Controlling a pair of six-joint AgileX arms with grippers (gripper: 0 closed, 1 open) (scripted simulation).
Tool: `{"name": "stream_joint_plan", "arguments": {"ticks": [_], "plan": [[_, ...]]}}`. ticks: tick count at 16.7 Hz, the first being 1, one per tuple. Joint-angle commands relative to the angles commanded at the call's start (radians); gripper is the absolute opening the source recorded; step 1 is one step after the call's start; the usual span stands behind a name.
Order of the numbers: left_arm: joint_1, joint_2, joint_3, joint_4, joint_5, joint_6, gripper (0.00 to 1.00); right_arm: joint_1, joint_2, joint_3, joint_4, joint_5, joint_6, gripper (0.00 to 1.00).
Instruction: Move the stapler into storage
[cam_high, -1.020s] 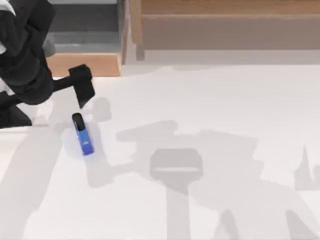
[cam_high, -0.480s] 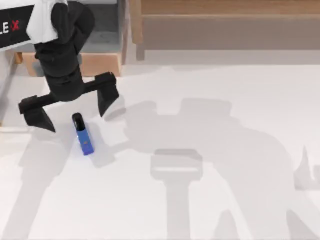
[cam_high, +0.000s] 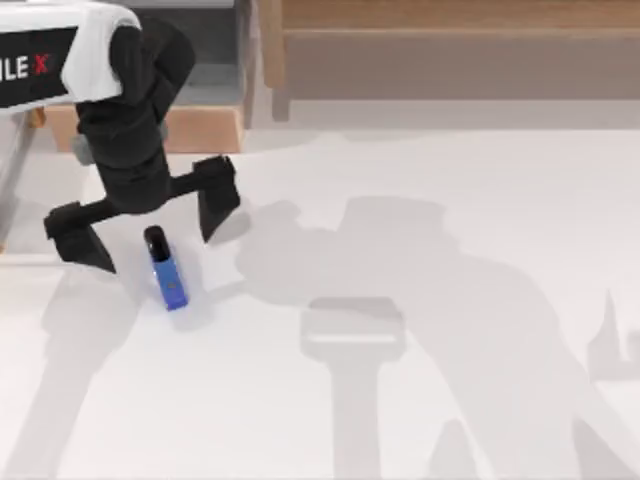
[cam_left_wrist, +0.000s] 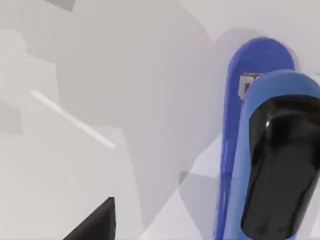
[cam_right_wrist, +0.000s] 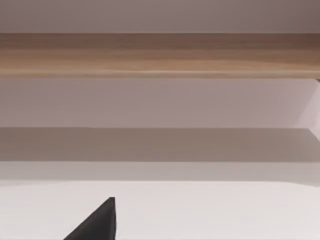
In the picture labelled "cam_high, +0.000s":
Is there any pale wooden drawer front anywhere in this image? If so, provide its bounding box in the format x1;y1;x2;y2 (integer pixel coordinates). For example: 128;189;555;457
43;103;245;154

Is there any blue bottle with black cap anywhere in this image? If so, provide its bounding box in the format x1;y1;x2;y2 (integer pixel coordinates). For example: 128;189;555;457
143;225;191;313

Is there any grey drawer inside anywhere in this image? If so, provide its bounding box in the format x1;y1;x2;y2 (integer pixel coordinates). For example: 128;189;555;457
117;0;252;107

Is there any wooden open shelf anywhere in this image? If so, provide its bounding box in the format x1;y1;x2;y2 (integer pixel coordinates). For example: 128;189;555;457
248;0;640;123

